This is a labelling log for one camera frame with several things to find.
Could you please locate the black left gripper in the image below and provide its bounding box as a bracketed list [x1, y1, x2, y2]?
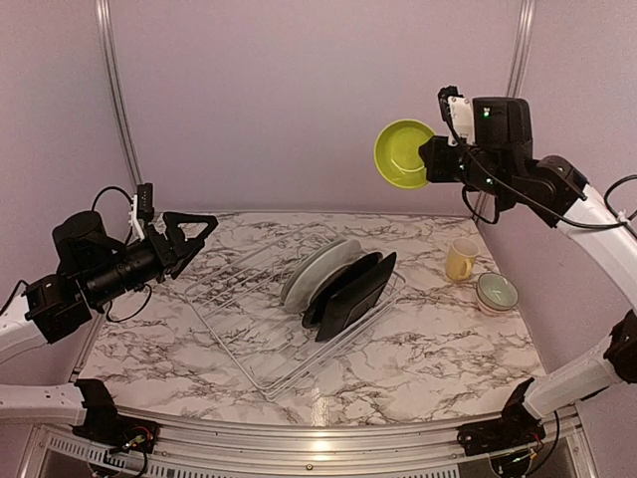
[83, 210, 217, 308]

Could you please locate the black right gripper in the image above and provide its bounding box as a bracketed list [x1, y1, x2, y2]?
[420, 132, 513, 198]

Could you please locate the lime green bowl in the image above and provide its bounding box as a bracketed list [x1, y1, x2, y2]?
[373, 119, 435, 190]

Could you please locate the yellow ceramic mug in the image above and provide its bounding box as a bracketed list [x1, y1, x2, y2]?
[445, 238, 480, 282]

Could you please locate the pale grey-green bowl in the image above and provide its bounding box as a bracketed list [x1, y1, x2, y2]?
[476, 272, 520, 311]

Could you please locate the red patterned white bowl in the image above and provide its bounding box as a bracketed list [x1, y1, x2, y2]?
[475, 294, 516, 316]

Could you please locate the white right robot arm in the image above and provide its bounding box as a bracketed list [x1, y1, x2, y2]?
[418, 87, 636, 446]

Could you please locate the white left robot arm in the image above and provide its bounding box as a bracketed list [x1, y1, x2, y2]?
[1, 211, 218, 443]

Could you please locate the grey floral plate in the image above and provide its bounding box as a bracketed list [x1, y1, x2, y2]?
[281, 239, 361, 313]

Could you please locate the black round plate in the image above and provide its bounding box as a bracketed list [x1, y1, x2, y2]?
[301, 252, 383, 330]

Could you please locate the black square plate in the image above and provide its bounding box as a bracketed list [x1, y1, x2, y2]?
[303, 252, 397, 343]

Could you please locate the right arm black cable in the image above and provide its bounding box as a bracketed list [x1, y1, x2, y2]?
[460, 148, 637, 230]

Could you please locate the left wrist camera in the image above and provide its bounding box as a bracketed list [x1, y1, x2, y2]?
[128, 182, 154, 240]

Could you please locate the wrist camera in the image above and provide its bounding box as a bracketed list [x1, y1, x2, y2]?
[437, 86, 475, 146]
[128, 182, 154, 240]

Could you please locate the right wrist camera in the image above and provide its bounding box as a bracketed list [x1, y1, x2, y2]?
[437, 86, 475, 146]

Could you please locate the white wire dish rack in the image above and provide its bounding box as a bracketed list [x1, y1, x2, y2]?
[185, 222, 405, 400]

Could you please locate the right aluminium corner post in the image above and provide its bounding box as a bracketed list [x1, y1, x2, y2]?
[477, 0, 537, 220]

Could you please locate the aluminium corner post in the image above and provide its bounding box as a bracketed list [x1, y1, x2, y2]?
[477, 0, 537, 220]
[95, 0, 143, 187]

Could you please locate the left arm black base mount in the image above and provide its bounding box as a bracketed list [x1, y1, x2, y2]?
[72, 378, 159, 454]

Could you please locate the left aluminium corner post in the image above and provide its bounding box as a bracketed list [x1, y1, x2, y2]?
[95, 0, 143, 187]

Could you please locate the aluminium front frame rail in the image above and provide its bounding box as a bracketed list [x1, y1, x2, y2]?
[17, 407, 599, 477]

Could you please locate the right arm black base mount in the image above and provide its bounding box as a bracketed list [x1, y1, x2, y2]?
[457, 378, 546, 456]

